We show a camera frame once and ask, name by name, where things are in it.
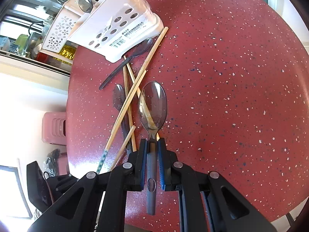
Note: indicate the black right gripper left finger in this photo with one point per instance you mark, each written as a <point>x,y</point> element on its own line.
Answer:
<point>138,160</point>

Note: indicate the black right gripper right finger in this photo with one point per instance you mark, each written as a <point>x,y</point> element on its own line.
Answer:
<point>166,160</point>

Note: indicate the patterned-end bamboo chopstick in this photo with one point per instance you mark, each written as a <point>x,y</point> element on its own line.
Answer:
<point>120,117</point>

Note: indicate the long bamboo chopstick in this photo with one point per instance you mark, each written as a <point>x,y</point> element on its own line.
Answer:
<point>153,49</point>

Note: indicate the pink plastic utensil holder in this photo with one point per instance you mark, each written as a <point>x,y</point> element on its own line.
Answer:
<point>115,26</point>

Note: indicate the short visible bamboo chopstick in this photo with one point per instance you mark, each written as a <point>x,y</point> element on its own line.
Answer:
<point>123,146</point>

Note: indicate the bamboo chopstick right vertical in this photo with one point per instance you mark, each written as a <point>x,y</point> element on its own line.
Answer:
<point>132,76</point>

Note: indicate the bamboo chopstick vertical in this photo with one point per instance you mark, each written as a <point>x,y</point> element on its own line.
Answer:
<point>132,76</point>
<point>129,110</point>

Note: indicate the pink plastic stool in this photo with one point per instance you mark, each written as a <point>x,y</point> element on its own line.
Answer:
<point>54,128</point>

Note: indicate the bamboo chopstick left vertical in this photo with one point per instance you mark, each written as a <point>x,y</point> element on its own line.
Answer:
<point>129,110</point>

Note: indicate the dark spoon near holder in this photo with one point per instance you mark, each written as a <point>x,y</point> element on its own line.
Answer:
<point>140,49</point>

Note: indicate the beige perforated storage cart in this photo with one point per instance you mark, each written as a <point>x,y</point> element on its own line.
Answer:
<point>62,26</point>

